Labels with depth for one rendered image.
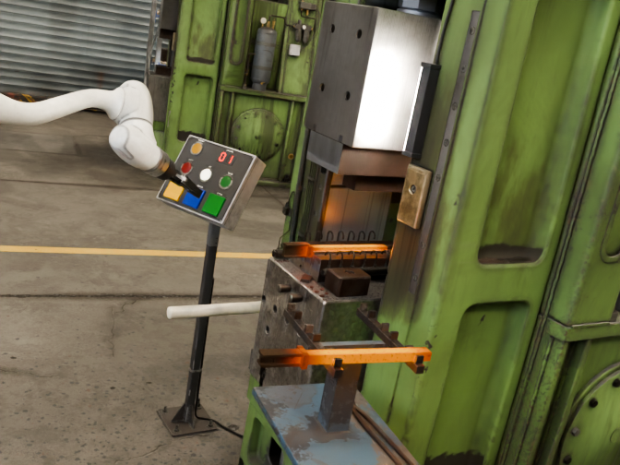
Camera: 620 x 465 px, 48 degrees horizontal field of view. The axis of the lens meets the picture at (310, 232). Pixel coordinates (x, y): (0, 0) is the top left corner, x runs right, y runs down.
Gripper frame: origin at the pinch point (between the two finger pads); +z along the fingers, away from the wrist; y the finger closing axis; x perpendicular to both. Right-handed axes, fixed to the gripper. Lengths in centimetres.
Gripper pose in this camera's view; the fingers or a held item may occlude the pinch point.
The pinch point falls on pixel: (194, 190)
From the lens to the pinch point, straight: 246.3
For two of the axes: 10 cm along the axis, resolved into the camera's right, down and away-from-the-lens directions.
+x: 4.3, -8.9, 1.6
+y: 8.0, 3.0, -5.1
